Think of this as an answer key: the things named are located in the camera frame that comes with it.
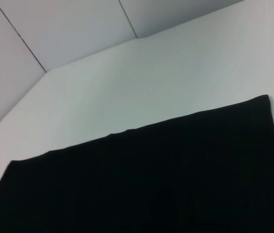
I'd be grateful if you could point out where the black shirt with FREE print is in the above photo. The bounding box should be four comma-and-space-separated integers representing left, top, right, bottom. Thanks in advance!
0, 94, 274, 233

